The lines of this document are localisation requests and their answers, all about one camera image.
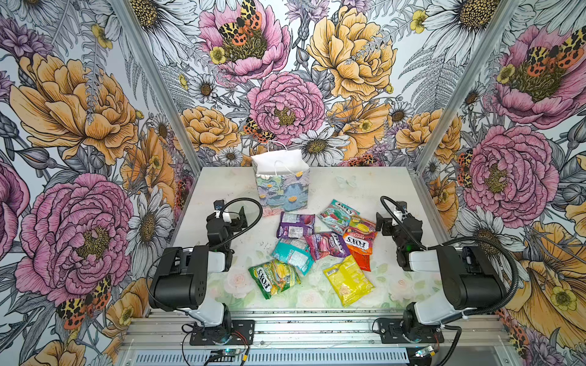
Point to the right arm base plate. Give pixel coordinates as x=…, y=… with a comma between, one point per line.
x=397, y=331

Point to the magenta Fox's candy packet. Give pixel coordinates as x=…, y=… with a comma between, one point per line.
x=326, y=244

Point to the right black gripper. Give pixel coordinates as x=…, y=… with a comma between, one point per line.
x=393, y=223

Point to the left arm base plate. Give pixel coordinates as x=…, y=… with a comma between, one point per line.
x=239, y=333

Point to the purple snack packet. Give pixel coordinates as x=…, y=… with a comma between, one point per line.
x=295, y=226

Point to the green red snack packet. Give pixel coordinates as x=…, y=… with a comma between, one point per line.
x=337, y=216

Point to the aluminium corner post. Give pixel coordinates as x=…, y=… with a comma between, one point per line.
x=141, y=49
x=493, y=35

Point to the floral paper gift bag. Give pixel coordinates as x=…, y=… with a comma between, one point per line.
x=282, y=179

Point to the yellow snack packet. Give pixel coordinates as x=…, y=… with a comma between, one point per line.
x=348, y=281

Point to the left aluminium corner post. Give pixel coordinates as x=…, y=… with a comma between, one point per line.
x=141, y=49

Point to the orange Fox's candy packet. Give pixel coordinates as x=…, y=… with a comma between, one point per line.
x=360, y=235

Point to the right aluminium corner post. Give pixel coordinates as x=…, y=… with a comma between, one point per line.
x=493, y=35

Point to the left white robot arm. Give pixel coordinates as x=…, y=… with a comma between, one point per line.
x=180, y=282

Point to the green Fox's candy packet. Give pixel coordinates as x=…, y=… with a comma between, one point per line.
x=274, y=277

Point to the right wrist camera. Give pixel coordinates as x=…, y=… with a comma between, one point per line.
x=401, y=206

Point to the teal snack packet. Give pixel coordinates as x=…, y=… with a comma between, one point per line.
x=294, y=252

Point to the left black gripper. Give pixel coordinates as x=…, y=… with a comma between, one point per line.
x=229, y=222

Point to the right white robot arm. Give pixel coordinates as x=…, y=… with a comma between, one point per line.
x=468, y=281

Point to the aluminium rail frame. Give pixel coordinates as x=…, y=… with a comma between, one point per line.
x=314, y=337

